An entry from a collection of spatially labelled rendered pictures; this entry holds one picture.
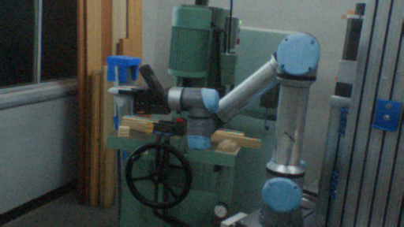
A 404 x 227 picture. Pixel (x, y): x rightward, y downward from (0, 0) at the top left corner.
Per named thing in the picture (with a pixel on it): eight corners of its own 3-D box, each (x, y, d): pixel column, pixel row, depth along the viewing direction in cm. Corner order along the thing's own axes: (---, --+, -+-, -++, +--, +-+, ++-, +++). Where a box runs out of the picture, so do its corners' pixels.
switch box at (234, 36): (222, 48, 256) (226, 16, 253) (226, 46, 266) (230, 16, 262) (235, 49, 255) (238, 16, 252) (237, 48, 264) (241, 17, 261)
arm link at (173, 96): (179, 89, 155) (187, 85, 163) (165, 88, 156) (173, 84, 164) (179, 113, 157) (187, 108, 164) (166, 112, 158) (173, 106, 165)
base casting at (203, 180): (121, 177, 234) (122, 158, 232) (159, 146, 289) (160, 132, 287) (216, 193, 225) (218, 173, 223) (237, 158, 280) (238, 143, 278)
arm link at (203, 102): (214, 117, 154) (215, 90, 152) (179, 115, 156) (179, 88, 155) (219, 113, 161) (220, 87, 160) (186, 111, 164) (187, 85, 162)
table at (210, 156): (96, 152, 224) (97, 139, 222) (122, 137, 253) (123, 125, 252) (231, 174, 211) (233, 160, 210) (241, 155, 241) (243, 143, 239)
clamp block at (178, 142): (146, 154, 218) (147, 133, 217) (156, 146, 231) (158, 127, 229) (179, 159, 215) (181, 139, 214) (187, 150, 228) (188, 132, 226)
